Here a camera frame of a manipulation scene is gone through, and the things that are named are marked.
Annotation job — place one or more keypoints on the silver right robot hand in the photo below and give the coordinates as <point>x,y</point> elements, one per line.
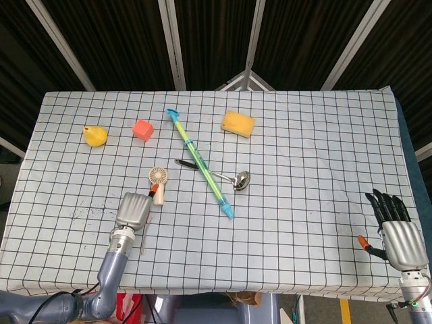
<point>403,243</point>

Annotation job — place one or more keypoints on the green blue water squirter tube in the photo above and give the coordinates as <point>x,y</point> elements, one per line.
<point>202,165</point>

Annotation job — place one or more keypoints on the brown paper bag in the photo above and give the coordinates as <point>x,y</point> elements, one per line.
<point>244,297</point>

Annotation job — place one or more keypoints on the white aluminium frame post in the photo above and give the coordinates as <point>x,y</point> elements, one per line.
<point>11,146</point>
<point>60,44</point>
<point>173,44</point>
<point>357,44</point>
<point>424,152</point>
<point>254,33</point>

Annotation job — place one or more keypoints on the white black grid tablecloth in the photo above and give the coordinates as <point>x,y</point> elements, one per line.
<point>287,219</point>

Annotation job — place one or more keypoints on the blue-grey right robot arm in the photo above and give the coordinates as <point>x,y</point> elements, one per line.
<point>416,293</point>

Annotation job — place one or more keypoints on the pink cube block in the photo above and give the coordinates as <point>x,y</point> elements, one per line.
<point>142,130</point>

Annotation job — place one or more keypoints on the yellow sponge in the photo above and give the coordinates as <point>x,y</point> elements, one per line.
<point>238,124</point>

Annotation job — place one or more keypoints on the red bag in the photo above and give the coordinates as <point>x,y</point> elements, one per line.
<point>130,308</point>

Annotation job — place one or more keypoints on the small beige handheld fan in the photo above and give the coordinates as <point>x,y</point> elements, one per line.
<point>158,176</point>

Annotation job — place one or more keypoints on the yellow pear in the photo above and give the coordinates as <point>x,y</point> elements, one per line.
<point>95,136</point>

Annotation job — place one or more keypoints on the blue-grey robot torso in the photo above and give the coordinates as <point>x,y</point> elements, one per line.
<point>209,312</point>

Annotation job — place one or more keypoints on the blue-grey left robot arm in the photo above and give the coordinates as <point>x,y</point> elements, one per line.
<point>111,266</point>

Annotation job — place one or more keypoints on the white triangular frame brace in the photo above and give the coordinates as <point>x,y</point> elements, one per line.
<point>248,79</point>

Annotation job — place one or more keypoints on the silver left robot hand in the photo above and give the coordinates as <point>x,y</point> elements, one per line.
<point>133,211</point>

